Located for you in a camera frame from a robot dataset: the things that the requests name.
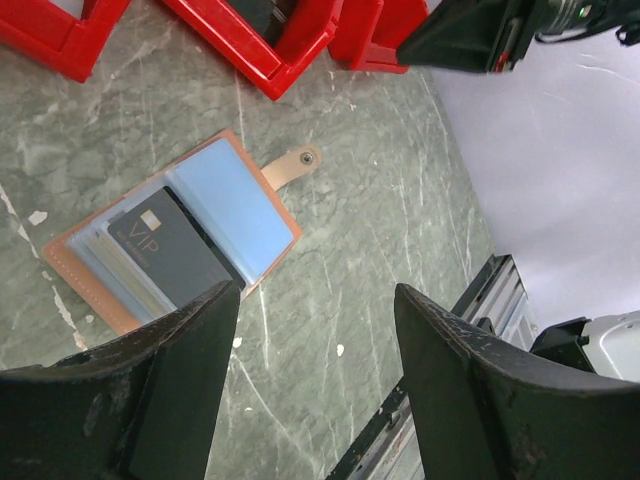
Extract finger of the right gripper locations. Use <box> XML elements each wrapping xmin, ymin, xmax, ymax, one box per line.
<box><xmin>397</xmin><ymin>1</ymin><xmax>515</xmax><ymax>74</ymax></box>

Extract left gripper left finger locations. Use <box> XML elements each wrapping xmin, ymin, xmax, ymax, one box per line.
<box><xmin>1</xmin><ymin>281</ymin><xmax>240</xmax><ymax>479</ymax></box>

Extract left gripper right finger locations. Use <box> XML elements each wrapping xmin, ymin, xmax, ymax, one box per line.
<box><xmin>394</xmin><ymin>283</ymin><xmax>639</xmax><ymax>479</ymax></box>

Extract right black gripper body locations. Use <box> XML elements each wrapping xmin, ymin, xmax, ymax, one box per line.
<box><xmin>488</xmin><ymin>0</ymin><xmax>549</xmax><ymax>74</ymax></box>

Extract red bin pair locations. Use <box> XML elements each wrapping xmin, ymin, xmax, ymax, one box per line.
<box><xmin>165</xmin><ymin>1</ymin><xmax>343</xmax><ymax>101</ymax></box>
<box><xmin>328</xmin><ymin>0</ymin><xmax>429</xmax><ymax>74</ymax></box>

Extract black item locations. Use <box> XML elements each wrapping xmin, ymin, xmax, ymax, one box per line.
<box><xmin>107</xmin><ymin>186</ymin><xmax>246</xmax><ymax>308</ymax></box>

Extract red bin front pair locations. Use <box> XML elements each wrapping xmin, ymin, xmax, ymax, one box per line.
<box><xmin>165</xmin><ymin>1</ymin><xmax>343</xmax><ymax>101</ymax></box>

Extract brown leather card holder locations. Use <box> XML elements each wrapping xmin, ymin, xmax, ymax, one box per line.
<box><xmin>43</xmin><ymin>130</ymin><xmax>321</xmax><ymax>334</ymax></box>

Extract red bin with cards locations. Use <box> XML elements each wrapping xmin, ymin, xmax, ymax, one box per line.
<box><xmin>1</xmin><ymin>0</ymin><xmax>130</xmax><ymax>83</ymax></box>

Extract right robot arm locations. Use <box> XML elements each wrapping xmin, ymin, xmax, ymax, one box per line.
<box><xmin>397</xmin><ymin>0</ymin><xmax>639</xmax><ymax>74</ymax></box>

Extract aluminium rail frame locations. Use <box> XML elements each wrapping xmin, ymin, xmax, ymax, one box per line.
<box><xmin>327</xmin><ymin>255</ymin><xmax>538</xmax><ymax>479</ymax></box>

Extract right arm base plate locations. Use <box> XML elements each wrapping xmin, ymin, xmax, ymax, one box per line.
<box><xmin>530</xmin><ymin>311</ymin><xmax>640</xmax><ymax>383</ymax></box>

